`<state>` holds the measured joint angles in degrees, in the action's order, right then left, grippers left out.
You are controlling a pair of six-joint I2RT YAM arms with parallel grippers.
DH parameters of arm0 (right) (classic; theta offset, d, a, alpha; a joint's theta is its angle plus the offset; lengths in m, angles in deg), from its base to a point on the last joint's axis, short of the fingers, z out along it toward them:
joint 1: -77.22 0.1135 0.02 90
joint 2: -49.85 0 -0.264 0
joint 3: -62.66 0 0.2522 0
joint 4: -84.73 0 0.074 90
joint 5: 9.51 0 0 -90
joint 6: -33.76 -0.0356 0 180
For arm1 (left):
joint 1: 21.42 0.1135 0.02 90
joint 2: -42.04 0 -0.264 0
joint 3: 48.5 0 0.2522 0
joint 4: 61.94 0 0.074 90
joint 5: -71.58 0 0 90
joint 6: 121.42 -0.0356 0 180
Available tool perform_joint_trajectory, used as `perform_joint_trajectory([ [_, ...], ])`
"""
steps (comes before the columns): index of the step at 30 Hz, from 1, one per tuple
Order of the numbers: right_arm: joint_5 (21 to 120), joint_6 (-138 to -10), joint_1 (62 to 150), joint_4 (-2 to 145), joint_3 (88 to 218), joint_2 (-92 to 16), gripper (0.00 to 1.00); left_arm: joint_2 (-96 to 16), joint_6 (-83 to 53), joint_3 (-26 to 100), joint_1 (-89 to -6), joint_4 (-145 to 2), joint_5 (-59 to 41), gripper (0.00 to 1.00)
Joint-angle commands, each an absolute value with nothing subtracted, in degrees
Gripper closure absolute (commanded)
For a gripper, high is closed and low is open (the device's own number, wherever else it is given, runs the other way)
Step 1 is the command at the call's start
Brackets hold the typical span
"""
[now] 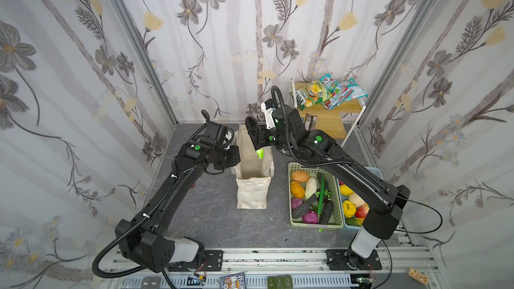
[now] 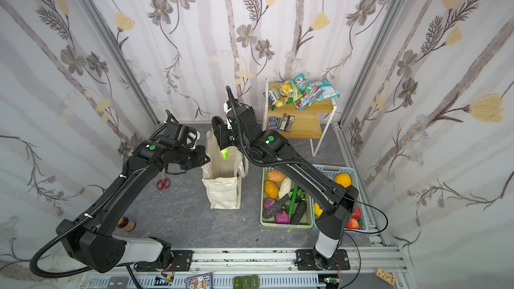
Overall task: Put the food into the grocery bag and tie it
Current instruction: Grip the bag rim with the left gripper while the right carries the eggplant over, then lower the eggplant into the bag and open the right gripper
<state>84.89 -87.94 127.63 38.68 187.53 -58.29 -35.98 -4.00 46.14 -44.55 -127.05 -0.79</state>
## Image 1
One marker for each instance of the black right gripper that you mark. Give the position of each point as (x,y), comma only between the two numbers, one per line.
(257,136)

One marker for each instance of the blue plastic basket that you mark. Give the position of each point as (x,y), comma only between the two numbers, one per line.
(379,174)

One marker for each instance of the printed card box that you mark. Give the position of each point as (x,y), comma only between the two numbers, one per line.
(235,281)

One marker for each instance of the cream canvas grocery bag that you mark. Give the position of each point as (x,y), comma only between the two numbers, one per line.
(253,175)

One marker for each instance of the small wooden block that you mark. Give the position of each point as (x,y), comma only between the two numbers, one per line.
(418,276)

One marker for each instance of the green plastic basket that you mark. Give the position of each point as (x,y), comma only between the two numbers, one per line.
(332,193)

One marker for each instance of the orange bread roll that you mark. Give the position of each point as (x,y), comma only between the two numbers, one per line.
(300,176)

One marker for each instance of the yellow green snack bag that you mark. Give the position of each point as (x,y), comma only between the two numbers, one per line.
(311,94)

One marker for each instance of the brown chocolate bar pack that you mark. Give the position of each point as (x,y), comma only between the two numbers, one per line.
(310,122)

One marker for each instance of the white radish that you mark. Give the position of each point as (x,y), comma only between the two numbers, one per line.
(311,187)

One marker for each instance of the green button pad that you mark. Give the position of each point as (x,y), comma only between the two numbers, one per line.
(280,282)

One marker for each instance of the dark cucumber left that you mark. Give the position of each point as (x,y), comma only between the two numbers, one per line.
(304,208)

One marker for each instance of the green orange mango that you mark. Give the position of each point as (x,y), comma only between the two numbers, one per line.
(355,222)

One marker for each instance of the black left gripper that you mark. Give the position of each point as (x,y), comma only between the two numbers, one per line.
(229,156)

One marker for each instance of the yellow lemon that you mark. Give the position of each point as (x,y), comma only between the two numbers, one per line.
(345,190)

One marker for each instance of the magenta purple cabbage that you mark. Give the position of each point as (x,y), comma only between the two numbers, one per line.
(310,217)

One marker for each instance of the light teal snack bag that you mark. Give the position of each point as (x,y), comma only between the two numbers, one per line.
(357,90)

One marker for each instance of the yellow bell pepper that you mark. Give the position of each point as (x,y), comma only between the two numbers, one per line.
(349,209)

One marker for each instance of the white wooden two-tier shelf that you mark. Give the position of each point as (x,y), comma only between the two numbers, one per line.
(340,122)

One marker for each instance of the beige pear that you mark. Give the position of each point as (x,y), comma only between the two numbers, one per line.
(356,200)

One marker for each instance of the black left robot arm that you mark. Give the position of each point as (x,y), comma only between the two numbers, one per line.
(142,240)

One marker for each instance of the dark cucumber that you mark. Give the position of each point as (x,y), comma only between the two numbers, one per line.
(304,208)
(326,214)

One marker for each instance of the purple onion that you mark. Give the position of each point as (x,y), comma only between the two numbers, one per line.
(295,203)

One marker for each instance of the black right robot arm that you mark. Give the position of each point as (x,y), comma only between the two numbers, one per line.
(316,149)

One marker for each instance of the dark cucumber right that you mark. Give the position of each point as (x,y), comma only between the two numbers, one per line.
(326,214)

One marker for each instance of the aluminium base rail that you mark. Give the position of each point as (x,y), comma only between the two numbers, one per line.
(387,267)

